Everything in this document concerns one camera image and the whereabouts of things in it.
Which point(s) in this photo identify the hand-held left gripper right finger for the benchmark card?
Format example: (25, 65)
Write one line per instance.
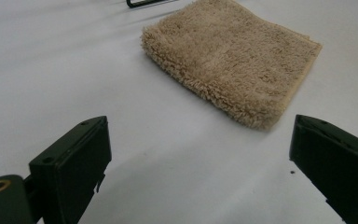
(338, 168)

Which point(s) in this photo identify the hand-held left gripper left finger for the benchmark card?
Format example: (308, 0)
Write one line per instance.
(71, 168)

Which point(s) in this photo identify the beige fluffy towel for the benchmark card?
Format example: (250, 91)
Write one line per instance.
(230, 59)

